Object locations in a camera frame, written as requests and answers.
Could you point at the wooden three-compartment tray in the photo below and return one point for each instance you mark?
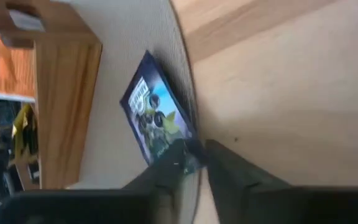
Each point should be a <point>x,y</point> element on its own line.
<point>67,109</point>

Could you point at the dark blue tea bag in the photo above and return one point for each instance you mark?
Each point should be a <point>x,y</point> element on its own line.
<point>154,109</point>

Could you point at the green yellow tea bag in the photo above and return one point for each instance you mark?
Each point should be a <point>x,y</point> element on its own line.
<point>23,130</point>

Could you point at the orange white tea bag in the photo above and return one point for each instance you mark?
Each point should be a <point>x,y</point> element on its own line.
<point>5,65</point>

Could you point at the round grey mat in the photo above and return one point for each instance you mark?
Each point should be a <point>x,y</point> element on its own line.
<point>113,46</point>

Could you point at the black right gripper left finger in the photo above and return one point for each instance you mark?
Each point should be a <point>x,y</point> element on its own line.
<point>104,208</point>

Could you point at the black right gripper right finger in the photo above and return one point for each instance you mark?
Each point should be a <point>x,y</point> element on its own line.
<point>259,202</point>

